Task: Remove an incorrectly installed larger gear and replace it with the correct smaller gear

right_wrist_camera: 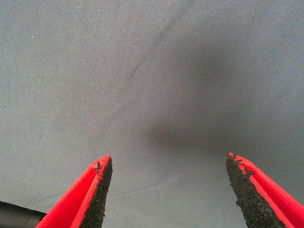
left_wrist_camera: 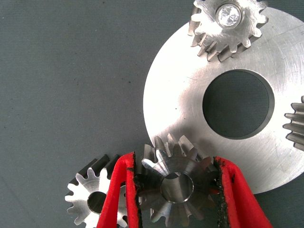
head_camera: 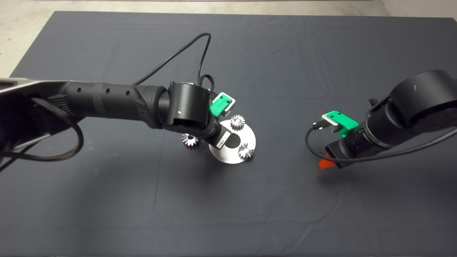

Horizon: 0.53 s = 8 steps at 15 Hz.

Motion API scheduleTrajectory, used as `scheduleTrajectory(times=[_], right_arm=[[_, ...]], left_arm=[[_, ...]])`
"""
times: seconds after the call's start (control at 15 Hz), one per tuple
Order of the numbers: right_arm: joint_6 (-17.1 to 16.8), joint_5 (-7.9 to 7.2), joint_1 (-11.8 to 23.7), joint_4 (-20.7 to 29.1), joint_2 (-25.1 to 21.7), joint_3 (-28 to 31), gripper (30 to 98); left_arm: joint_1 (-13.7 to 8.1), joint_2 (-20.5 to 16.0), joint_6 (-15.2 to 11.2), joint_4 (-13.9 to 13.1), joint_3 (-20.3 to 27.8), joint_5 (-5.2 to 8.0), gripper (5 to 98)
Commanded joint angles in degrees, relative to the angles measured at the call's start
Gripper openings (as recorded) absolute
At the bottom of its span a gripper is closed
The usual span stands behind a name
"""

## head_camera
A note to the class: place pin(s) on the large steel gear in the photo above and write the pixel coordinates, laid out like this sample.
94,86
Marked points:
191,142

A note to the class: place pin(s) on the green left camera mount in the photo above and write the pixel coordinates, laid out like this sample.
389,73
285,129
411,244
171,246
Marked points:
218,105

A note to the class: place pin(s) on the small steel gear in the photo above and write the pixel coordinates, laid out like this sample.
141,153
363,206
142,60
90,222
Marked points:
237,123
246,151

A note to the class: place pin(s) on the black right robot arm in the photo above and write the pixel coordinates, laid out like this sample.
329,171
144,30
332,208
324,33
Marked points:
417,110

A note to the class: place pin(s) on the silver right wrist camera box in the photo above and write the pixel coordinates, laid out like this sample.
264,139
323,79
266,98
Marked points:
329,122

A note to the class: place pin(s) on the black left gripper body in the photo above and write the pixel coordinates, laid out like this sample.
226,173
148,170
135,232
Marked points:
218,137

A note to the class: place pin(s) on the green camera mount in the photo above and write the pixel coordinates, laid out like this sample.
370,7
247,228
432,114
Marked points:
344,123
218,105

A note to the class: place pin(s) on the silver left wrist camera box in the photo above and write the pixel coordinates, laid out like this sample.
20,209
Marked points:
228,105

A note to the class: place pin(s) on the dark grey table cloth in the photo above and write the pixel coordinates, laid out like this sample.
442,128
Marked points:
303,196

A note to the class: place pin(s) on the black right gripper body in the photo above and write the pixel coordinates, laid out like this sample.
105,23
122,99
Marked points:
348,151

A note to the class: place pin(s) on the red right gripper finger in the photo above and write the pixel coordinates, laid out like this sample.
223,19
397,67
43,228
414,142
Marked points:
325,164

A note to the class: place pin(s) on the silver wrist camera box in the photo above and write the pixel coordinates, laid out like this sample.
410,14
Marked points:
329,122
228,105

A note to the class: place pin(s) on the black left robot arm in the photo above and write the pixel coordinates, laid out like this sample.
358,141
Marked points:
107,100

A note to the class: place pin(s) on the round metal plate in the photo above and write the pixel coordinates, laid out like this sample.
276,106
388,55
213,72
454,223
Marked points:
246,137

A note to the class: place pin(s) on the green right camera mount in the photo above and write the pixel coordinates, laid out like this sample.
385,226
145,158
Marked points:
344,123

